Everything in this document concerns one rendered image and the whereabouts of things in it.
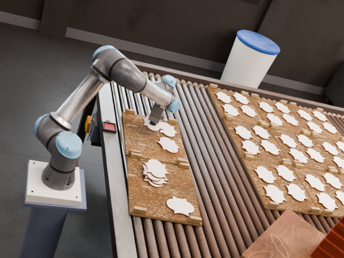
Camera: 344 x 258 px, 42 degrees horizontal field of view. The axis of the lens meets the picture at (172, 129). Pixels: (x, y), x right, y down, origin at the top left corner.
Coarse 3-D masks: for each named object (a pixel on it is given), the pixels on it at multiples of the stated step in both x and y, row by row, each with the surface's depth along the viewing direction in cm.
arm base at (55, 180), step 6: (48, 168) 197; (54, 168) 194; (42, 174) 199; (48, 174) 197; (54, 174) 195; (60, 174) 195; (66, 174) 196; (72, 174) 199; (42, 180) 199; (48, 180) 197; (54, 180) 196; (60, 180) 196; (66, 180) 197; (72, 180) 201; (48, 186) 197; (54, 186) 196; (60, 186) 197; (66, 186) 199; (72, 186) 203
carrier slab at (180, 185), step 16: (128, 160) 228; (144, 160) 233; (128, 176) 218; (176, 176) 231; (128, 192) 209; (144, 192) 212; (160, 192) 216; (176, 192) 220; (192, 192) 224; (160, 208) 207; (192, 224) 207
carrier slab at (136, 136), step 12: (132, 120) 260; (132, 132) 250; (144, 132) 254; (156, 132) 258; (132, 144) 240; (144, 144) 244; (156, 144) 248; (180, 144) 257; (144, 156) 236; (156, 156) 239; (168, 156) 243; (180, 156) 247
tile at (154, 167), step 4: (152, 160) 229; (156, 160) 230; (144, 164) 225; (148, 164) 225; (152, 164) 226; (156, 164) 227; (160, 164) 229; (164, 164) 230; (148, 168) 223; (152, 168) 224; (156, 168) 225; (160, 168) 226; (164, 168) 227; (148, 172) 221; (152, 172) 221; (156, 172) 222; (160, 172) 223; (164, 172) 225; (156, 176) 220; (160, 176) 221
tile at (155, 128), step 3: (147, 117) 258; (144, 120) 254; (147, 120) 255; (144, 123) 251; (147, 123) 252; (159, 123) 257; (147, 126) 250; (150, 126) 251; (153, 126) 252; (156, 126) 253; (159, 126) 254; (150, 129) 249; (153, 129) 250; (156, 129) 251; (159, 129) 252; (162, 129) 253
